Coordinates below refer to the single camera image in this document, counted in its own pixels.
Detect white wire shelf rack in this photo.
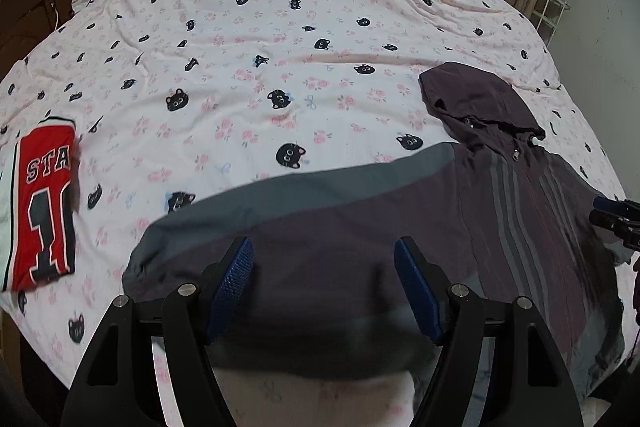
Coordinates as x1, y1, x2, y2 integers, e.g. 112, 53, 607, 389
530, 0, 570, 46

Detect red basketball jersey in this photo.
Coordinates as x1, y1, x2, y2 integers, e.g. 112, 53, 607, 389
1, 117, 76, 293

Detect pink cat print bedsheet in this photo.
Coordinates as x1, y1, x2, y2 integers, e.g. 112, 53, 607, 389
1, 0, 623, 426

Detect purple grey hooded jacket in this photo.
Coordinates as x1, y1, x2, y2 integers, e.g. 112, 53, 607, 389
122, 63, 629, 395

